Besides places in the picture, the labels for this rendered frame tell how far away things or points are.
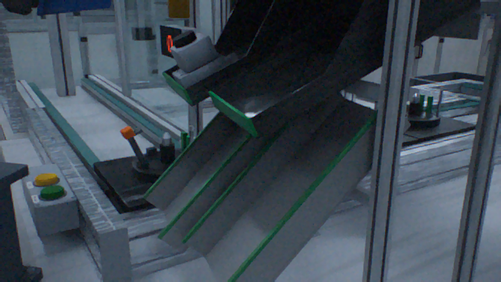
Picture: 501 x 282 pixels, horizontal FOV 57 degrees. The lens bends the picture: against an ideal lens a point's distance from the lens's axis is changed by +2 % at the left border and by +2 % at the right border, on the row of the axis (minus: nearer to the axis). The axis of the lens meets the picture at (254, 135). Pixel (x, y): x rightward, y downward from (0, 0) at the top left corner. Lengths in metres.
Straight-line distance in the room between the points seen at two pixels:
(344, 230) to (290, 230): 0.48
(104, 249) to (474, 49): 6.83
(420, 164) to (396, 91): 0.73
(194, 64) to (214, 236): 0.22
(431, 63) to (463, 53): 0.66
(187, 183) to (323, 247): 0.31
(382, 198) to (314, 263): 0.38
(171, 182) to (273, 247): 0.28
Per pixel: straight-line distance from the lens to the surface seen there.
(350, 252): 0.89
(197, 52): 0.57
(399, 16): 0.45
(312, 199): 0.48
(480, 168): 0.62
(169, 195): 0.73
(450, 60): 6.92
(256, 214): 0.58
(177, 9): 1.08
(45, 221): 0.90
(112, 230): 0.77
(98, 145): 1.31
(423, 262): 0.90
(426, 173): 1.20
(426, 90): 1.89
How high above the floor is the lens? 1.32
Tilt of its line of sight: 18 degrees down
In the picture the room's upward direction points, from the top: 1 degrees clockwise
